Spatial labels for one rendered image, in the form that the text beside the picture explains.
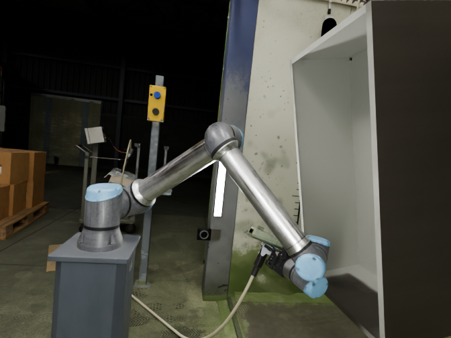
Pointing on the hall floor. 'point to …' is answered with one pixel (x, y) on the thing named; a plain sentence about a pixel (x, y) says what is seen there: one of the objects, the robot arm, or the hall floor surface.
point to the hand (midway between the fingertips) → (266, 243)
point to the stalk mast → (153, 204)
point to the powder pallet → (26, 215)
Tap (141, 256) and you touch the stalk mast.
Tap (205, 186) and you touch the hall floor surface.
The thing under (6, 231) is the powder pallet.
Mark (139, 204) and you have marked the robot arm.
